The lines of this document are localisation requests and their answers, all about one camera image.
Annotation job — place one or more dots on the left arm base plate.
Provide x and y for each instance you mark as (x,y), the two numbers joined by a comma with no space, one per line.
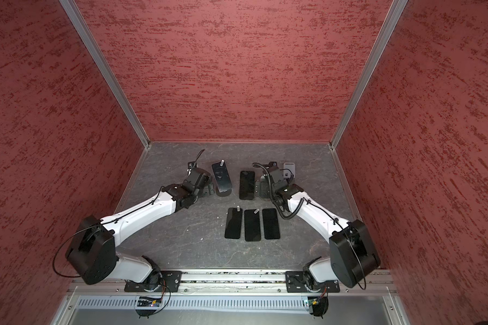
(169,281)

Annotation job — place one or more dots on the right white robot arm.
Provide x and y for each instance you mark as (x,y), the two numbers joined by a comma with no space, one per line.
(352,252)

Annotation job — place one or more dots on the aluminium rail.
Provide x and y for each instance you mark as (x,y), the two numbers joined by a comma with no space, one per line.
(254,282)

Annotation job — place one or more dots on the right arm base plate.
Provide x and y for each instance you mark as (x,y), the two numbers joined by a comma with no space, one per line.
(299,281)

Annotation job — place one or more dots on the white slotted cable duct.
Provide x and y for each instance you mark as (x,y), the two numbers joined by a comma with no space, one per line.
(282,304)

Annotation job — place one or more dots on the silver-edged phone with sticker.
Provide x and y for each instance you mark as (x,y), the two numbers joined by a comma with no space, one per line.
(252,225)

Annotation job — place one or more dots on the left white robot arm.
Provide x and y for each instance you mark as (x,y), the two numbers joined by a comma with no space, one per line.
(93,250)

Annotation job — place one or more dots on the aluminium corner post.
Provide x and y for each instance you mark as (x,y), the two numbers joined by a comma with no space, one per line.
(390,22)
(75,16)

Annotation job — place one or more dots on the right aluminium corner post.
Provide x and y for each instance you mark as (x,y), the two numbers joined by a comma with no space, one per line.
(390,22)

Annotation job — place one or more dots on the purple phone stand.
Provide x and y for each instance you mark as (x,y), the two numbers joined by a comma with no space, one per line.
(288,170)

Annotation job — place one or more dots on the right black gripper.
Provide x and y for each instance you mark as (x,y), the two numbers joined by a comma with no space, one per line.
(261,186)

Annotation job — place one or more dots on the dark phone with sticker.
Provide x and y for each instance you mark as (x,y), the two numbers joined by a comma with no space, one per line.
(234,220)

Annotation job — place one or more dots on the purple phone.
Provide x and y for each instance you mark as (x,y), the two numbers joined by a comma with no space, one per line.
(221,176)

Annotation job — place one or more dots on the white-edged black phone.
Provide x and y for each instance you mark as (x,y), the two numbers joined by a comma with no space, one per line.
(271,224)

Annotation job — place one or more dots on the left aluminium corner post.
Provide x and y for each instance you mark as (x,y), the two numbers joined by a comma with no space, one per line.
(75,16)

